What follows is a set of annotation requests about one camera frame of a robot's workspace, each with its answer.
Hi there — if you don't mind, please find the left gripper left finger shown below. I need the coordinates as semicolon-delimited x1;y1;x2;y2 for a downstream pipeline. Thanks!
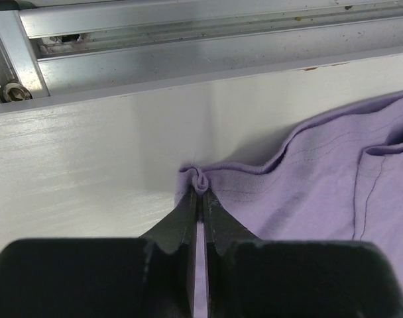
141;188;198;317

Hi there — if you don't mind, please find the aluminium frame rail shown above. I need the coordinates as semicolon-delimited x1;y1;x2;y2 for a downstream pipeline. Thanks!
0;1;403;114

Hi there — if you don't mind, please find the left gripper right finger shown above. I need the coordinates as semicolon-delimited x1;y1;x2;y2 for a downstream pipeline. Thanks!
202;190;260;317

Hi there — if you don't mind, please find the purple t shirt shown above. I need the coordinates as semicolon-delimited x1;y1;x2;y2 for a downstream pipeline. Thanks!
176;92;403;317

